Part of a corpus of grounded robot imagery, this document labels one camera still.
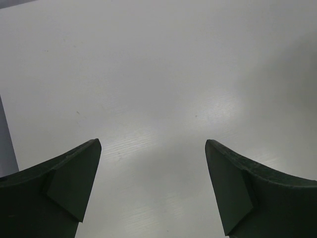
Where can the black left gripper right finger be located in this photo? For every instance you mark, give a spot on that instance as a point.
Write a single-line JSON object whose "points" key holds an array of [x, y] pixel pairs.
{"points": [[256, 201]]}

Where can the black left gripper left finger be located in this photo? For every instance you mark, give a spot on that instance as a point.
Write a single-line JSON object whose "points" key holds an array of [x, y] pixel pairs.
{"points": [[49, 200]]}

